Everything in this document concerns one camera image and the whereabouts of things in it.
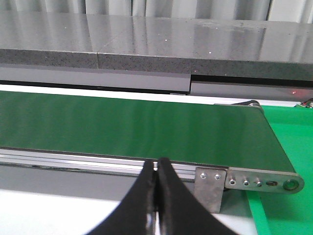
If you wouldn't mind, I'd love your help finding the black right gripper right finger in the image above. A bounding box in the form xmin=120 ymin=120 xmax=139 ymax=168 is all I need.
xmin=157 ymin=158 xmax=235 ymax=235

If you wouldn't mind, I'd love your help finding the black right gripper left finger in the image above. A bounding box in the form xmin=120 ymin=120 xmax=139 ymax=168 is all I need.
xmin=88 ymin=160 xmax=156 ymax=235

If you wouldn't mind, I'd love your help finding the green conveyor belt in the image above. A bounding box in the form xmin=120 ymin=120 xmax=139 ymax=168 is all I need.
xmin=0 ymin=92 xmax=294 ymax=172

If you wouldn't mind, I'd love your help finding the green tray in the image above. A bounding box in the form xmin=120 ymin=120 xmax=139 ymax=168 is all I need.
xmin=246 ymin=105 xmax=313 ymax=235

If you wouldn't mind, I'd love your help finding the grey stone counter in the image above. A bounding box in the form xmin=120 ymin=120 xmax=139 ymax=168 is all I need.
xmin=0 ymin=11 xmax=313 ymax=101

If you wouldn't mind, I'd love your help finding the white curtain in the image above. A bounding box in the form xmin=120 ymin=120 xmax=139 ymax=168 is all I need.
xmin=0 ymin=0 xmax=313 ymax=24

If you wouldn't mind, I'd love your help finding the steel conveyor support bracket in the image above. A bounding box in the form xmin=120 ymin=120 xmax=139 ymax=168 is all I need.
xmin=194 ymin=167 xmax=226 ymax=213

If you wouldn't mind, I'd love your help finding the aluminium conveyor frame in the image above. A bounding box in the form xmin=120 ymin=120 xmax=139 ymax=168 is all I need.
xmin=0 ymin=100 xmax=305 ymax=195

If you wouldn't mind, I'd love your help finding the small wired sensor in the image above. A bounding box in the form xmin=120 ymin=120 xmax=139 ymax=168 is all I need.
xmin=295 ymin=98 xmax=313 ymax=108

